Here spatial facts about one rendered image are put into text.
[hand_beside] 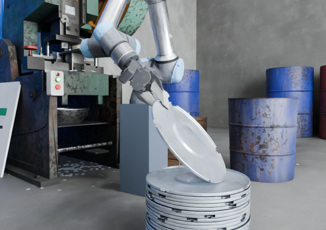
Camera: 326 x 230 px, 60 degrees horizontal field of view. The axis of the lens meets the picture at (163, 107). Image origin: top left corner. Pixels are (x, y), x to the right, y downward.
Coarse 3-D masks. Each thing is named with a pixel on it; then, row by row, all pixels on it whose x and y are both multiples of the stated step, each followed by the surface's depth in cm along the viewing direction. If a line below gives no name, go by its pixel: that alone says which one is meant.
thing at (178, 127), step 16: (160, 112) 79; (176, 112) 88; (176, 128) 78; (192, 128) 89; (176, 144) 72; (192, 144) 78; (208, 144) 89; (192, 160) 73; (208, 160) 80; (224, 176) 80
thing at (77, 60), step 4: (80, 48) 170; (60, 52) 184; (64, 52) 180; (68, 52) 178; (72, 52) 178; (76, 52) 178; (80, 52) 178; (68, 56) 181; (72, 56) 179; (76, 56) 181; (80, 56) 183; (68, 60) 181; (72, 60) 179; (76, 60) 181; (80, 60) 183; (72, 64) 179; (76, 64) 181; (80, 64) 184; (72, 68) 179; (76, 68) 181; (80, 68) 184
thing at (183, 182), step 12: (168, 168) 92; (180, 168) 92; (156, 180) 79; (168, 180) 79; (180, 180) 77; (192, 180) 77; (204, 180) 77; (228, 180) 79; (240, 180) 79; (168, 192) 69; (180, 192) 67; (192, 192) 69; (204, 192) 69; (216, 192) 69; (228, 192) 67
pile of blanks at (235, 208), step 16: (160, 192) 70; (240, 192) 71; (160, 208) 70; (176, 208) 70; (192, 208) 66; (208, 208) 66; (224, 208) 67; (240, 208) 69; (160, 224) 71; (176, 224) 68; (192, 224) 66; (208, 224) 66; (224, 224) 69; (240, 224) 70
